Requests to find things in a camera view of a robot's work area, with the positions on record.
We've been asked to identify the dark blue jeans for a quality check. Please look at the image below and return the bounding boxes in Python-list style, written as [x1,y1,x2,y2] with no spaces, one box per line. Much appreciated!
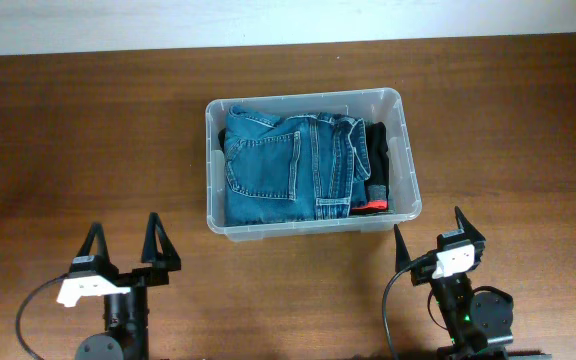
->
[223,105,371,226]

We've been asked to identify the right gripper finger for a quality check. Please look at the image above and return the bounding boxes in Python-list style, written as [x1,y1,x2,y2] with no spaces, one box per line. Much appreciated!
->
[454,206,483,240]
[393,224,411,273]

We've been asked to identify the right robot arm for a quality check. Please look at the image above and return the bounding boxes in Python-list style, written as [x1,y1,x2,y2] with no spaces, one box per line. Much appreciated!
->
[381,207,552,360]

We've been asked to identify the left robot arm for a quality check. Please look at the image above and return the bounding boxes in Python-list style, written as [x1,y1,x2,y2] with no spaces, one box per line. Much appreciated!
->
[57,212,182,359]

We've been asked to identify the clear plastic storage bin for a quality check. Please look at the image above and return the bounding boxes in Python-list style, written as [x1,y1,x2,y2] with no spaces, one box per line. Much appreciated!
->
[204,88,422,242]

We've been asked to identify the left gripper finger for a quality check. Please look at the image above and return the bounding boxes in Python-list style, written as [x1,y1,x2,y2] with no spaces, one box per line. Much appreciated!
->
[141,212,181,265]
[77,222,110,261]

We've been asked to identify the black garment red grey band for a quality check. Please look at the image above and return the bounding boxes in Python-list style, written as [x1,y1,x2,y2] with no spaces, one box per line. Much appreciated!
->
[350,122,390,215]

